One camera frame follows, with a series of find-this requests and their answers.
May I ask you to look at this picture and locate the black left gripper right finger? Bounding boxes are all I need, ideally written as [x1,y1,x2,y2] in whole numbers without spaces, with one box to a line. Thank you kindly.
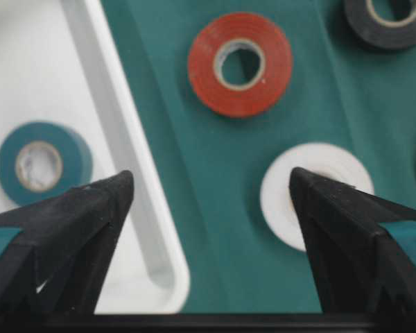
[289,167,416,323]

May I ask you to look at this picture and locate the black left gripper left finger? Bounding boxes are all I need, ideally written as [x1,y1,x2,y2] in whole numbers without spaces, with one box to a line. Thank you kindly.
[0,171,135,323]

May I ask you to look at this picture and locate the green tape roll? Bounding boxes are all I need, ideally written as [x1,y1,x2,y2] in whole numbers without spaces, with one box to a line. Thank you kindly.
[0,121,93,206]

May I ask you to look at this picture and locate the red tape roll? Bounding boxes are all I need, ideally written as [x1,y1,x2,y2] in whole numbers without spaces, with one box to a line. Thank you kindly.
[187,12,293,118]

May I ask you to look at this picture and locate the white tape roll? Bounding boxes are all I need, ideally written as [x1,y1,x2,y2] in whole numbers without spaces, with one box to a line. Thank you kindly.
[259,142,375,252]

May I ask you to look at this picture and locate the white plastic case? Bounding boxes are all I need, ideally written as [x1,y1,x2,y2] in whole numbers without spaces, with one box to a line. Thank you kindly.
[0,1,190,314]

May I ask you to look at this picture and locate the black tape roll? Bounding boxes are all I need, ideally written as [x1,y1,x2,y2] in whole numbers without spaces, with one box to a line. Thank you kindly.
[343,1,416,51]

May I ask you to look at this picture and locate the green cloth mat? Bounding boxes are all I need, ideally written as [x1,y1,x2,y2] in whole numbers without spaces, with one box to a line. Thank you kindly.
[103,1,416,313]

